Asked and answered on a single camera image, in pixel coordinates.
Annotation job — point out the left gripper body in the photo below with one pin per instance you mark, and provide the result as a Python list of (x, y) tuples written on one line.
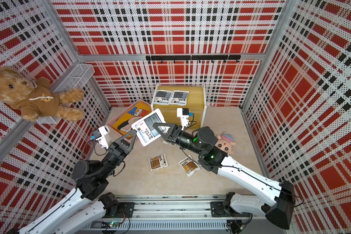
[(117, 150)]

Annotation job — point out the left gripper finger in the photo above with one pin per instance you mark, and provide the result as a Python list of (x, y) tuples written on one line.
[(128, 147), (130, 137)]

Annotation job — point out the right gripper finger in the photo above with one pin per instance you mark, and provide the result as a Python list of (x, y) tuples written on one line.
[(164, 127), (163, 135)]

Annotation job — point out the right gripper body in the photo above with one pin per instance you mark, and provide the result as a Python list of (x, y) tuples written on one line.
[(173, 140)]

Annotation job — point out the grey coffee bag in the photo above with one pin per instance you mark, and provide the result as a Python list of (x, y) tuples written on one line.
[(162, 97), (179, 97), (144, 127)]

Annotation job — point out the brown coffee bag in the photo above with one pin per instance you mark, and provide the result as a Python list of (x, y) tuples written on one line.
[(189, 166), (158, 162)]

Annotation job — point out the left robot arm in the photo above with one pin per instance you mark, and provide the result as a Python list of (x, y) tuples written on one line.
[(87, 202)]

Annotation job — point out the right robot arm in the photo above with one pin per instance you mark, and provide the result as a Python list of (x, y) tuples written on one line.
[(276, 199)]

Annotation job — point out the yellow two-tier shelf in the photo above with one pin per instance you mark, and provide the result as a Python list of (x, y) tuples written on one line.
[(196, 103)]

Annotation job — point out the yellow printed cloth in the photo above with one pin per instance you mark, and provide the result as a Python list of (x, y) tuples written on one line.
[(128, 115)]

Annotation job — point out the pink plastic basket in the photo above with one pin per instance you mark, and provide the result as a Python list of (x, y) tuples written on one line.
[(120, 117)]

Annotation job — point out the plush doll head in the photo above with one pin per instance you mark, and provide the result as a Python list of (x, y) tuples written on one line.
[(225, 142)]

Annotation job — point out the small circuit board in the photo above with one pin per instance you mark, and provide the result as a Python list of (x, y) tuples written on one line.
[(110, 225)]

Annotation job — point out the brown teddy bear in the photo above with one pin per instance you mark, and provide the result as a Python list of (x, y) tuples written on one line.
[(34, 98)]

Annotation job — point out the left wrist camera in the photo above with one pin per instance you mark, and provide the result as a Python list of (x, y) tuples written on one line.
[(101, 136)]

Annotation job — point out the black wall hook rail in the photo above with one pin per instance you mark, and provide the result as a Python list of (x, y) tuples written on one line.
[(193, 57)]

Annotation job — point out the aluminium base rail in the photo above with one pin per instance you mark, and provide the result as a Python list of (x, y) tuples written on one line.
[(175, 213)]

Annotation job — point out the white wire basket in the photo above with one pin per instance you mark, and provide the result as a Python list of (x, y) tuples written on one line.
[(76, 77)]

